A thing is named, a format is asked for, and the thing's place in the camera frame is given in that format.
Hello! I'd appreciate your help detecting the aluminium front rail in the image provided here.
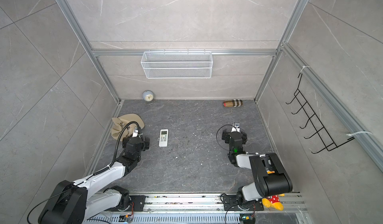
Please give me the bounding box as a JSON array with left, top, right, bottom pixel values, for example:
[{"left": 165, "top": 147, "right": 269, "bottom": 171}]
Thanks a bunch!
[{"left": 58, "top": 193, "right": 309, "bottom": 214}]

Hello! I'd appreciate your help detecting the beige cap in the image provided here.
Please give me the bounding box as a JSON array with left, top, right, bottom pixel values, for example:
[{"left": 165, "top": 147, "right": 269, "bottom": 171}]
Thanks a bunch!
[{"left": 110, "top": 113, "right": 145, "bottom": 141}]

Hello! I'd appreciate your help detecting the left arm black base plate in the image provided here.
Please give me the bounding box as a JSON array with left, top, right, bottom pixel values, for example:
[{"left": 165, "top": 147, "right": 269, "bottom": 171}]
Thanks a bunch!
[{"left": 117, "top": 195, "right": 146, "bottom": 212}]

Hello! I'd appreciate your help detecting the white wire mesh basket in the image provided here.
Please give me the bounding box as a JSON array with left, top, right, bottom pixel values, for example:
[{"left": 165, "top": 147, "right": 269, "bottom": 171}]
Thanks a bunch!
[{"left": 141, "top": 51, "right": 213, "bottom": 79}]

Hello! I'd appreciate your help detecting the white remote control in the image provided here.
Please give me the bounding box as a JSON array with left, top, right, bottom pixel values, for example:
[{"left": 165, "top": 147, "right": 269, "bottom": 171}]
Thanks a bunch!
[{"left": 159, "top": 129, "right": 169, "bottom": 147}]

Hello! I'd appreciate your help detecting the small grey desk clock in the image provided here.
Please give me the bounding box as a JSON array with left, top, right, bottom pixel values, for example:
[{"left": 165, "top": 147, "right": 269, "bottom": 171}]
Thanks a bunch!
[{"left": 142, "top": 90, "right": 155, "bottom": 104}]

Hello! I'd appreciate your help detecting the black wall hook rack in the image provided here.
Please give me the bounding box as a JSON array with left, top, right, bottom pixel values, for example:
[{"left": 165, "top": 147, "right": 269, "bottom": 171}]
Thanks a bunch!
[{"left": 285, "top": 74, "right": 355, "bottom": 154}]

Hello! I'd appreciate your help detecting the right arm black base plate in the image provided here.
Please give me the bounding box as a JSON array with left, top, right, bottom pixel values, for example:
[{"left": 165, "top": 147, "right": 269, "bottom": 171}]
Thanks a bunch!
[{"left": 220, "top": 194, "right": 264, "bottom": 212}]

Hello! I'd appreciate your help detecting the yellow plush toy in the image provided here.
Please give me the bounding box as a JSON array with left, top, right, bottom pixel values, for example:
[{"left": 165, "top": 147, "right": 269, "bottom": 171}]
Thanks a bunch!
[{"left": 262, "top": 194, "right": 285, "bottom": 211}]

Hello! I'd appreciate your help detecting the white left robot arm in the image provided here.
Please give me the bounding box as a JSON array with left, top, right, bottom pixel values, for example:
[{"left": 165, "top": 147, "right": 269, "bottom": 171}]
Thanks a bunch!
[{"left": 38, "top": 132, "right": 150, "bottom": 224}]

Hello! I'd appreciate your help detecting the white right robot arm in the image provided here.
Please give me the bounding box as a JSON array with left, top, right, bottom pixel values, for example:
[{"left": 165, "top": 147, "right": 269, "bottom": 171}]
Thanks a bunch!
[{"left": 221, "top": 122, "right": 293, "bottom": 204}]

